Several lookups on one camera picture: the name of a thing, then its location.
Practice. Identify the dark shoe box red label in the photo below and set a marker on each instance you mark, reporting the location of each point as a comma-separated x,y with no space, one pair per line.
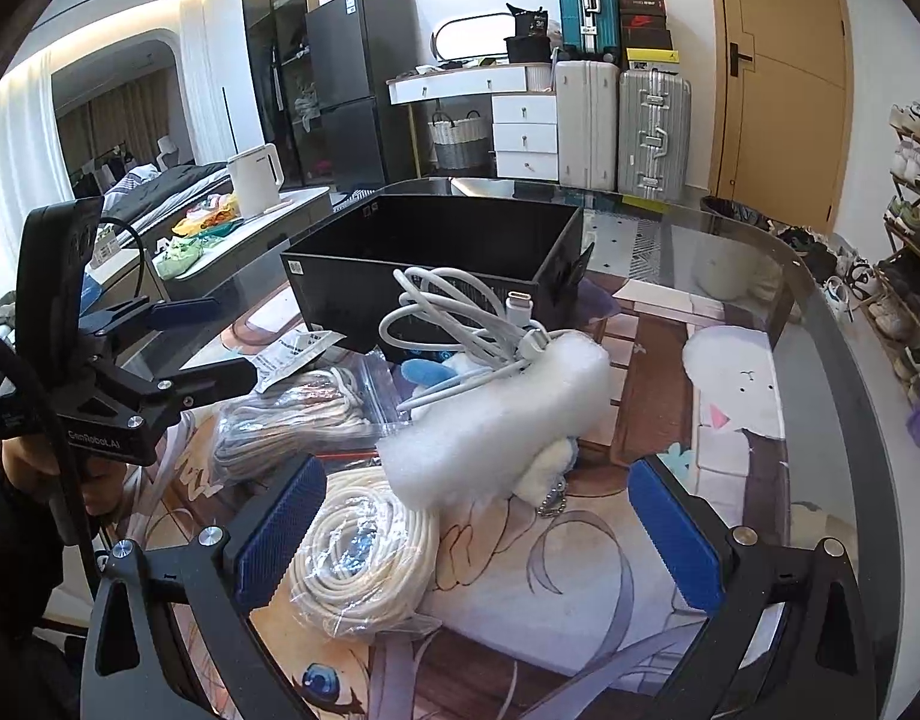
644,4

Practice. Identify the small white label packet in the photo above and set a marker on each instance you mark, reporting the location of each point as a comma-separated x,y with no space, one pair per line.
295,352

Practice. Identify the teal suitcase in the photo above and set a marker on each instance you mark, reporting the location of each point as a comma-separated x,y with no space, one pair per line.
587,7

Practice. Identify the printed cartoon table mat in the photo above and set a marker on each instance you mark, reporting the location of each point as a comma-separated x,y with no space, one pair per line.
550,615

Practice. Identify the white trash bin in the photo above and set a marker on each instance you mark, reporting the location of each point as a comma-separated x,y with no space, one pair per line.
722,211

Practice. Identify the black refrigerator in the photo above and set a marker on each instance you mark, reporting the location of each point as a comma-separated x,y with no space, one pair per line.
362,52

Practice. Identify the rows of assorted shoes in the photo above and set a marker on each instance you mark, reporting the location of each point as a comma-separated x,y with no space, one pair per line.
913,165

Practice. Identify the white suitcase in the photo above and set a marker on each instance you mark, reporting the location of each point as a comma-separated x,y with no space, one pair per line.
586,127

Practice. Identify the grey side table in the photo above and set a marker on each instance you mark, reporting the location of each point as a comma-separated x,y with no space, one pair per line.
280,225

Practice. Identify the woven laundry basket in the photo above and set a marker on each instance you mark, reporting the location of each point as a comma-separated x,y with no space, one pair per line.
460,142

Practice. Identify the oval mirror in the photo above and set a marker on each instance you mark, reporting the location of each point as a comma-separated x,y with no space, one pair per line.
471,37

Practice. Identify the yellow black shoe box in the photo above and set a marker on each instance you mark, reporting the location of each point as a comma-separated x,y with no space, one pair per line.
653,60

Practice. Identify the plain black shoe box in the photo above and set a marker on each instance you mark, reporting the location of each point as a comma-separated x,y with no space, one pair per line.
649,40

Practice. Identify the bed with dark blanket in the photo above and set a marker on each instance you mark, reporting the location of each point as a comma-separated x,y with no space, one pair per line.
160,187

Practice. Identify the black storage box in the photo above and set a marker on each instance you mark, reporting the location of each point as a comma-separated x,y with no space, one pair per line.
430,232

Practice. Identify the white electric kettle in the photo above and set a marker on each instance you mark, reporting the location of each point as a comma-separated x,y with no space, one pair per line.
254,180

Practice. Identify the white vanity desk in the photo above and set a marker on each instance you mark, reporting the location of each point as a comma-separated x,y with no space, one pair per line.
524,135

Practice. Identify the silver suitcase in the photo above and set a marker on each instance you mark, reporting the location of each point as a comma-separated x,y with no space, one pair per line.
655,135

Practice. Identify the scattered pairs of shoes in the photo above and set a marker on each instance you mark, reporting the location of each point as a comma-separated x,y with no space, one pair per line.
820,262

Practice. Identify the black white patterned rug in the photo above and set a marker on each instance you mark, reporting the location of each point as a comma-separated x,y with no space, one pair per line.
617,232

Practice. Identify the black bag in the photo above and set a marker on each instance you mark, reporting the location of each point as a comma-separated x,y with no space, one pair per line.
527,45

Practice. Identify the wooden shoe rack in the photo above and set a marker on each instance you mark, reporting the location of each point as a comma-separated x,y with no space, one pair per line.
898,277

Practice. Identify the black shoe box red logo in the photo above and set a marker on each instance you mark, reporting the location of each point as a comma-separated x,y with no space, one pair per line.
646,22

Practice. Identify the person's left hand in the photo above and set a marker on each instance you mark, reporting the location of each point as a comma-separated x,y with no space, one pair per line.
108,495

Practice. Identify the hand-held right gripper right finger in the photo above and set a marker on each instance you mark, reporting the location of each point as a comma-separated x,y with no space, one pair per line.
674,532

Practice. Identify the white foam wrap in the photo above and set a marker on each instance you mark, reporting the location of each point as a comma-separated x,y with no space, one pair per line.
490,420

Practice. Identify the tan wooden door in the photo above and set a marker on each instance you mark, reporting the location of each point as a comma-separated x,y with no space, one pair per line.
790,90

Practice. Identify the green cloth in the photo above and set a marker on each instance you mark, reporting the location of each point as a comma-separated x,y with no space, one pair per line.
179,259

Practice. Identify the blue white plush toy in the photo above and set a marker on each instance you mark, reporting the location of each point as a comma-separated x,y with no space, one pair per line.
422,373

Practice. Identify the dark glass cabinet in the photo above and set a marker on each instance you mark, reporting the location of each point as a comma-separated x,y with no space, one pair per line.
269,52

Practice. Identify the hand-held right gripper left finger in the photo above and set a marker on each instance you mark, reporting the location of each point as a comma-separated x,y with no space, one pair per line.
280,532

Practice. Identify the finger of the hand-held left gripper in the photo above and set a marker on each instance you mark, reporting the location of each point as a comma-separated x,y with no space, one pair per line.
184,312
205,384

